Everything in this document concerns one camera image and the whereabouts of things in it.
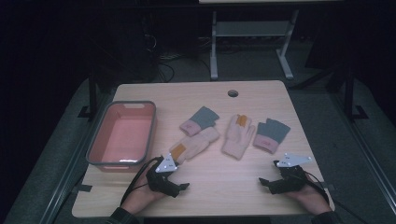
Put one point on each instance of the grey and pink fingerless glove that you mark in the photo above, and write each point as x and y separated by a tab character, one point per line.
204	118
272	130

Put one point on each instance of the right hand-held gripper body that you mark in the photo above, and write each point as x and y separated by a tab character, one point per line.
291	179

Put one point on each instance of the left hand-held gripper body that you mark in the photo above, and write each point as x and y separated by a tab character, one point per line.
160	182

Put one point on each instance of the aluminium rail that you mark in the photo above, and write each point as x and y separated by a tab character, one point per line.
367	149
62	174

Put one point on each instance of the person's left hand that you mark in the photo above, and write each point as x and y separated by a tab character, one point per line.
140	199

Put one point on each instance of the black metal stand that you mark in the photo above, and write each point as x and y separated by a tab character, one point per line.
92	93
349	93

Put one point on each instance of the pink basket with grey rim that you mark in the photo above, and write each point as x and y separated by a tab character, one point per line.
124	133

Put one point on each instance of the white metal stand frame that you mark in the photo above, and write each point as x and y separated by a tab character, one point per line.
253	29

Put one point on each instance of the black tape piece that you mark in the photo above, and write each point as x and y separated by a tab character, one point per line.
82	188
327	186

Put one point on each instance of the cream knit glove orange label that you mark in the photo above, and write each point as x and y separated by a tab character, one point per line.
236	140
199	143

